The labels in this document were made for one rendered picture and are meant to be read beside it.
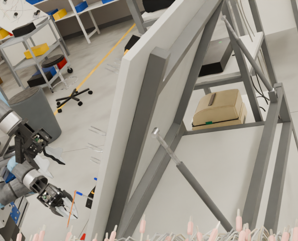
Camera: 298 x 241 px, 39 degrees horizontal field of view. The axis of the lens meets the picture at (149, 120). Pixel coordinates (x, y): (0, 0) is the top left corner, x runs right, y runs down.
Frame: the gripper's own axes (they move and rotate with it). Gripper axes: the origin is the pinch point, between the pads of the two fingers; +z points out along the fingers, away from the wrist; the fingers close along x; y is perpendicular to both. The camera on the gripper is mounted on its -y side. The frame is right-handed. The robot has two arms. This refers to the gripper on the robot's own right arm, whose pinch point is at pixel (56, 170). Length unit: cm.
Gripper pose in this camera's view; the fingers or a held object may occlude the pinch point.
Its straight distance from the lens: 151.3
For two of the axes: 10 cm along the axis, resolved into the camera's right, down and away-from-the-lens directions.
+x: 3.2, -4.5, 8.3
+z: 7.2, 6.9, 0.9
